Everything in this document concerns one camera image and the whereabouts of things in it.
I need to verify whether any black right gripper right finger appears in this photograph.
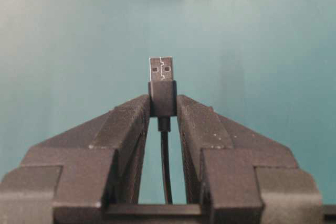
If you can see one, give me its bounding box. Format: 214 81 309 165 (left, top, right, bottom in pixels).
177 95 323 223

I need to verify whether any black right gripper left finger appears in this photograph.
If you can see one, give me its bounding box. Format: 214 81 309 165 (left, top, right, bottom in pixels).
1 95 150 223

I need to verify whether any black male USB cable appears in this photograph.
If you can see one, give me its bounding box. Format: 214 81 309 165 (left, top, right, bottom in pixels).
147 56 177 205

